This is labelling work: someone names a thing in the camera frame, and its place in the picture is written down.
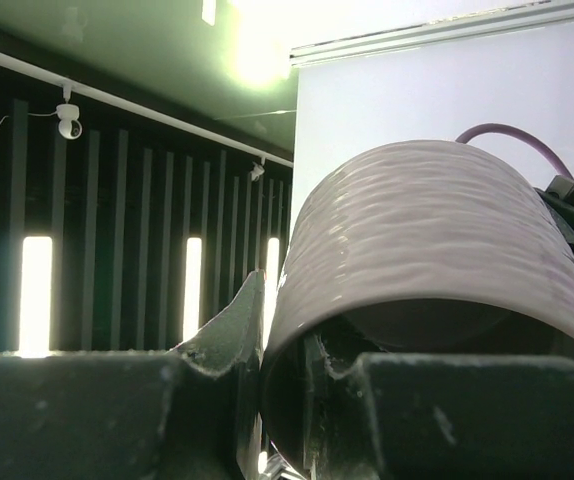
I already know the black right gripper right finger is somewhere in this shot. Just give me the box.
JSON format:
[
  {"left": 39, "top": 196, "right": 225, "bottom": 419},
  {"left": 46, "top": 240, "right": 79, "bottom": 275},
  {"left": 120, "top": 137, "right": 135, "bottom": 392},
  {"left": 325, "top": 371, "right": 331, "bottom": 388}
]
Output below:
[{"left": 302, "top": 336, "right": 574, "bottom": 479}]

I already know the lilac textured mug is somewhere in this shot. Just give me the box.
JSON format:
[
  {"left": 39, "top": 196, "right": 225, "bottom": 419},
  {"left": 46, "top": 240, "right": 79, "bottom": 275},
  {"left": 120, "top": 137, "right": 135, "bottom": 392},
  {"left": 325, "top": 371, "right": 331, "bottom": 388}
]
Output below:
[{"left": 261, "top": 140, "right": 574, "bottom": 475}]

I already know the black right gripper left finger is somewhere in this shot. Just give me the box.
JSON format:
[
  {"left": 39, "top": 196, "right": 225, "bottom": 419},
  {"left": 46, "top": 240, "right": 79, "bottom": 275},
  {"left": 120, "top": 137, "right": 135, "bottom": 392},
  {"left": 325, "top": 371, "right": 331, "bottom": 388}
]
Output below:
[{"left": 0, "top": 271, "right": 265, "bottom": 479}]

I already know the white ceiling security camera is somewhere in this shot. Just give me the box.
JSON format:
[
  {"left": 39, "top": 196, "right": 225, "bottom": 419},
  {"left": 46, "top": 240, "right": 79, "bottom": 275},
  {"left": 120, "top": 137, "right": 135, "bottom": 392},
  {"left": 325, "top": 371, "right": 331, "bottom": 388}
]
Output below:
[{"left": 56, "top": 84, "right": 83, "bottom": 140}]

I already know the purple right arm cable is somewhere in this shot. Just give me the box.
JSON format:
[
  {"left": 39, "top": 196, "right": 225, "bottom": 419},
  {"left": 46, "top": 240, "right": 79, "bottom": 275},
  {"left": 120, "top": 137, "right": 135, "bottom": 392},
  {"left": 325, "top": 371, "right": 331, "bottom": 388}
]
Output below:
[{"left": 454, "top": 122, "right": 574, "bottom": 182}]

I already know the small white ceiling camera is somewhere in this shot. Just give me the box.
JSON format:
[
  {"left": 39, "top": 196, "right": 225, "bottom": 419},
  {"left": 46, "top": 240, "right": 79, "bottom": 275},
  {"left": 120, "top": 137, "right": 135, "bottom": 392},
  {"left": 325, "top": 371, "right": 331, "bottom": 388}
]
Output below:
[{"left": 249, "top": 157, "right": 266, "bottom": 182}]

